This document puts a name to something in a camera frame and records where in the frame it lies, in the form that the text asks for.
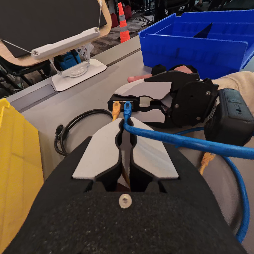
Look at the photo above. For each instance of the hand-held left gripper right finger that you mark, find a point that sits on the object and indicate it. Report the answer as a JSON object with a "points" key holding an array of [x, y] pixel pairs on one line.
{"points": [[156, 162]]}

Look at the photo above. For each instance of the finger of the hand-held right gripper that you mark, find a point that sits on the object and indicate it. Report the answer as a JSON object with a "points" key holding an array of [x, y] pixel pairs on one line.
{"points": [[147, 89], [156, 115]]}

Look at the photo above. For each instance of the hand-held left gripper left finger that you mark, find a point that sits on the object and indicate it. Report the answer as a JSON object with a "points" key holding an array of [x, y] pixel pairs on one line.
{"points": [[97, 158]]}

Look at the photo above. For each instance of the black ethernet port adapter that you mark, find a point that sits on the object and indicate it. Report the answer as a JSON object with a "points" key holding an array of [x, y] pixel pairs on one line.
{"points": [[133, 101]]}

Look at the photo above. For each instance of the blue plastic bin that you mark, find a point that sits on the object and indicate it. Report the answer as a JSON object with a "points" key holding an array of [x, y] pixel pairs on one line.
{"points": [[190, 51]]}

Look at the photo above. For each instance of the yellow plastic bin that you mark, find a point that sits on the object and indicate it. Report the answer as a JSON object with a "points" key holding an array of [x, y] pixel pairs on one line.
{"points": [[18, 170]]}

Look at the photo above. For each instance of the person's right forearm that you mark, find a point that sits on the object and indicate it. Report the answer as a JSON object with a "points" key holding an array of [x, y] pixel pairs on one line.
{"points": [[236, 81]]}

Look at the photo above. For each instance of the person's right hand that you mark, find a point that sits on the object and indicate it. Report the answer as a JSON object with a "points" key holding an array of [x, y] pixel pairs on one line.
{"points": [[174, 70]]}

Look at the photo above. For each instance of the orange traffic cone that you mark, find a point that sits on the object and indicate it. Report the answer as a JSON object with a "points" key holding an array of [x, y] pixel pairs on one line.
{"points": [[123, 24]]}

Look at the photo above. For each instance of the black bin divider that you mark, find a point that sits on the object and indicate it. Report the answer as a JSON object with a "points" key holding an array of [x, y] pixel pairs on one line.
{"points": [[204, 31]]}

